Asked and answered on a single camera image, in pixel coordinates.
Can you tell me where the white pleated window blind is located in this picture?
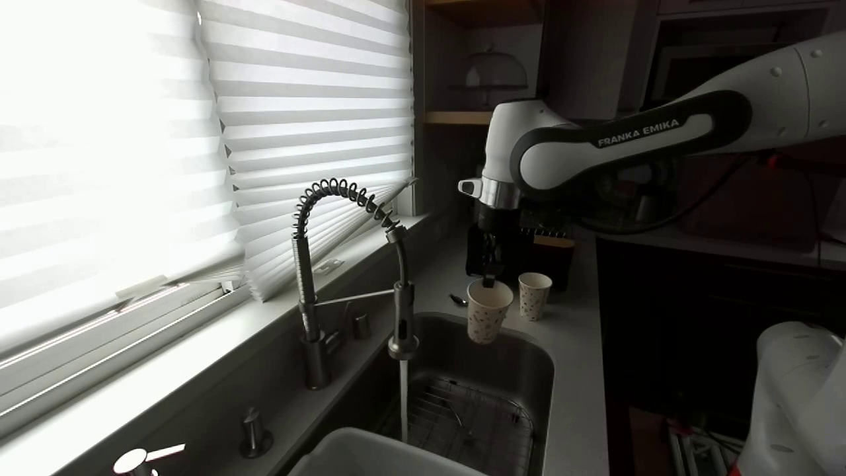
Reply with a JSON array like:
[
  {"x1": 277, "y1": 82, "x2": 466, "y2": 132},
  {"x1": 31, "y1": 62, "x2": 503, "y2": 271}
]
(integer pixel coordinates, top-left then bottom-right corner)
[
  {"x1": 193, "y1": 0, "x2": 417, "y2": 305},
  {"x1": 0, "y1": 0, "x2": 245, "y2": 354}
]

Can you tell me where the wire dome food cover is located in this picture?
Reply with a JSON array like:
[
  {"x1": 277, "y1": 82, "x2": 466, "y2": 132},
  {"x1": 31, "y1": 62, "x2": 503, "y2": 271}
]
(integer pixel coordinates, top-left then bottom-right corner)
[{"x1": 459, "y1": 49, "x2": 533, "y2": 94}]

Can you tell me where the wire sink bottom grid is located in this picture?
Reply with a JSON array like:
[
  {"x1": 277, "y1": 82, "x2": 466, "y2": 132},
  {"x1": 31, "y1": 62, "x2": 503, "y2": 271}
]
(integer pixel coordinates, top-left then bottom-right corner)
[{"x1": 382, "y1": 369, "x2": 536, "y2": 476}]

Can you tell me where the steel soap dispenser pump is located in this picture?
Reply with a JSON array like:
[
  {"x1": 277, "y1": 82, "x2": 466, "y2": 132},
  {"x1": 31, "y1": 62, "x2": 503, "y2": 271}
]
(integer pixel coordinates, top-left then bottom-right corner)
[{"x1": 241, "y1": 404, "x2": 274, "y2": 461}]

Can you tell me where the small chrome water tap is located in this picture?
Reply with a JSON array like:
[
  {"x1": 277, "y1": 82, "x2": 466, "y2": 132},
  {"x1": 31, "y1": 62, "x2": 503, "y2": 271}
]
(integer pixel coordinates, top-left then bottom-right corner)
[{"x1": 110, "y1": 440, "x2": 191, "y2": 476}]

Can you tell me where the dark built-in microwave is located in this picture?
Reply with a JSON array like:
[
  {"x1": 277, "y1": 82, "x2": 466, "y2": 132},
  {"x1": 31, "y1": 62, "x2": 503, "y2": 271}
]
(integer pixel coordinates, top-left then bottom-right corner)
[{"x1": 640, "y1": 8, "x2": 832, "y2": 103}]

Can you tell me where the steel faucet handle lever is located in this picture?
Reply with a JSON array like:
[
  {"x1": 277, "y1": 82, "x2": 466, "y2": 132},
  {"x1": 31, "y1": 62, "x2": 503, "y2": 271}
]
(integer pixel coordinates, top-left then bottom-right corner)
[{"x1": 318, "y1": 325, "x2": 345, "y2": 354}]

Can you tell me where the stainless steel sink basin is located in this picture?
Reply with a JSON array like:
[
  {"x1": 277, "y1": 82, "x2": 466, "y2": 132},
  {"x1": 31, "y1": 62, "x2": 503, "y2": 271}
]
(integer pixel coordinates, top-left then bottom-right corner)
[{"x1": 286, "y1": 311, "x2": 557, "y2": 476}]

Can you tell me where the wooden shelf board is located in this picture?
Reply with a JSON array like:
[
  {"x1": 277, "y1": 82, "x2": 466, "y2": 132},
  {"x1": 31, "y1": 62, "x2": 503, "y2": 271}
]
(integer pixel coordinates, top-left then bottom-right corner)
[{"x1": 419, "y1": 110, "x2": 497, "y2": 129}]

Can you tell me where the chrome spring pull-down faucet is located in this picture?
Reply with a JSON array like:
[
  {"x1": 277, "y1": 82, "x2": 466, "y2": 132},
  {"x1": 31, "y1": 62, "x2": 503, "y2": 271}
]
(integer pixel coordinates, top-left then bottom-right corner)
[{"x1": 290, "y1": 174, "x2": 425, "y2": 392}]

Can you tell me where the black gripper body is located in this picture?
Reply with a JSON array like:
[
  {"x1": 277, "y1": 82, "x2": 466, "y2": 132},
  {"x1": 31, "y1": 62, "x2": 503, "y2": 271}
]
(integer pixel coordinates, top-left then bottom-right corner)
[{"x1": 474, "y1": 207, "x2": 524, "y2": 280}]

